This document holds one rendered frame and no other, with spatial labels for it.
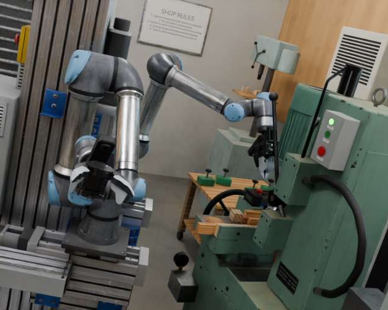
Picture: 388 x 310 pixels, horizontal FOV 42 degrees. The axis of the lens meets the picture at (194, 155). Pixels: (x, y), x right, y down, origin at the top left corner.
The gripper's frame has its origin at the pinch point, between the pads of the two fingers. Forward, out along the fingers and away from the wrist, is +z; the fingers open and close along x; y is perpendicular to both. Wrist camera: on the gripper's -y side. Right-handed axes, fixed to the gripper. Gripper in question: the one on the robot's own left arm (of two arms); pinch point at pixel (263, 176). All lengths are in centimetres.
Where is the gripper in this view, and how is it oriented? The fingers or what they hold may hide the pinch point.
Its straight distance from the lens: 213.6
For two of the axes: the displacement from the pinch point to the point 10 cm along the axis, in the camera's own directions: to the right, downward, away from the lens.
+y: 4.6, -1.7, -8.7
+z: -0.2, 9.8, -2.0
